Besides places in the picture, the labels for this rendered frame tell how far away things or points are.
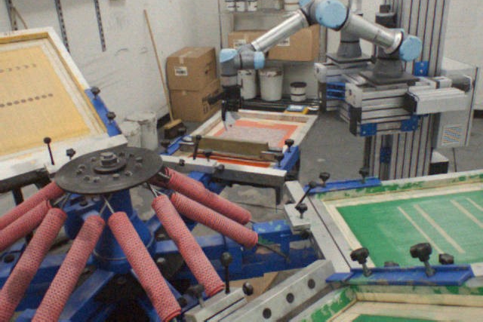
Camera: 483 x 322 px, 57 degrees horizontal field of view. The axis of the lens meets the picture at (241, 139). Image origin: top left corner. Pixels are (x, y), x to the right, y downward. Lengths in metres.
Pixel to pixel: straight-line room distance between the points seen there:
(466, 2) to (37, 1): 4.18
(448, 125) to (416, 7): 0.70
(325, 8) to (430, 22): 0.78
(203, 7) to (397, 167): 3.98
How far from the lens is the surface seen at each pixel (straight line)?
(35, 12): 3.92
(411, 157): 2.80
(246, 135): 2.40
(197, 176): 1.80
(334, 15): 1.99
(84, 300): 1.33
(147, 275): 1.12
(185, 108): 5.49
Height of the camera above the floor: 1.85
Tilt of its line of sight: 22 degrees down
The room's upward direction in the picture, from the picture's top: 3 degrees counter-clockwise
